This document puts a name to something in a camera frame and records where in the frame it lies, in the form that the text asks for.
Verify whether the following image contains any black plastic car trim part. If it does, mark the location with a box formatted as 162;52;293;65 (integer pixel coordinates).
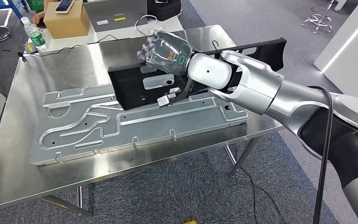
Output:
107;37;287;112

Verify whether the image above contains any stainless steel workbench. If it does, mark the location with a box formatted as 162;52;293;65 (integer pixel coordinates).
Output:
0;24;285;217

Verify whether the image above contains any stamped grey metal panel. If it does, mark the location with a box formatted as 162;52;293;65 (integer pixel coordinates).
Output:
29;83;250;166

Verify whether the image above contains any grey laptop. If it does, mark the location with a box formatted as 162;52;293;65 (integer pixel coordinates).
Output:
83;0;149;33

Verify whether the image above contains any white desk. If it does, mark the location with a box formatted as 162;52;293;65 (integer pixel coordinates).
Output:
27;14;185;57

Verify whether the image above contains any brown cardboard box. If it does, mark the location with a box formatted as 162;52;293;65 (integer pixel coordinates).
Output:
43;0;90;40

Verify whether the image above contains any smartphone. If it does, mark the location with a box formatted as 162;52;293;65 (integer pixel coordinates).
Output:
54;0;75;14

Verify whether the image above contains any small device with yellow label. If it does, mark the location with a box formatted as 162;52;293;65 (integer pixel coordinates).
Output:
22;42;40;54

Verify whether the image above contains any water bottle with green label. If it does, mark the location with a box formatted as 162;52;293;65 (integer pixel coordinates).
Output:
21;16;48;52

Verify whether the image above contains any chrome stool base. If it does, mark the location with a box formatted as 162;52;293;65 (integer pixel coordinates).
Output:
301;0;337;34

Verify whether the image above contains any person's hand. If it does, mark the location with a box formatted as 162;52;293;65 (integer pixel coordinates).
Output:
32;10;48;28

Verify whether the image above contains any green plastic crate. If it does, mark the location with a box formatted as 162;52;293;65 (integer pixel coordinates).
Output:
27;0;46;13

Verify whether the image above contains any white display counter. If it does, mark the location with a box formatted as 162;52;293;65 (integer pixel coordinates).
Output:
313;0;358;107

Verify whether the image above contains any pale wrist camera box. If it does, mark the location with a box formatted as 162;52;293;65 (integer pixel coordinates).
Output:
156;87;181;108

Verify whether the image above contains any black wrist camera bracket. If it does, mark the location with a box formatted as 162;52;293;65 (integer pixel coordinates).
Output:
166;76;196;107

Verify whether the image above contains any thin black wrist wire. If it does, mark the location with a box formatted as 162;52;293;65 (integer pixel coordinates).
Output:
211;40;227;60

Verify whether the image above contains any thin looped cable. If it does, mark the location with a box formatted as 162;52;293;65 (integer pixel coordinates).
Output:
134;14;158;37

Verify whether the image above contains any black floor cable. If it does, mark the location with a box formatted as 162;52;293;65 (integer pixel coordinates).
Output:
233;143;288;224

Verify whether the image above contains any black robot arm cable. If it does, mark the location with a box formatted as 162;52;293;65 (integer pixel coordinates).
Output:
308;85;335;224

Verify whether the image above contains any black desk cable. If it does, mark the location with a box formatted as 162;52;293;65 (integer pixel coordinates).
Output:
17;44;84;63

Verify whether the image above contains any blue metal frame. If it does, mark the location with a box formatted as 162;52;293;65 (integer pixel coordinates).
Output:
0;0;24;21

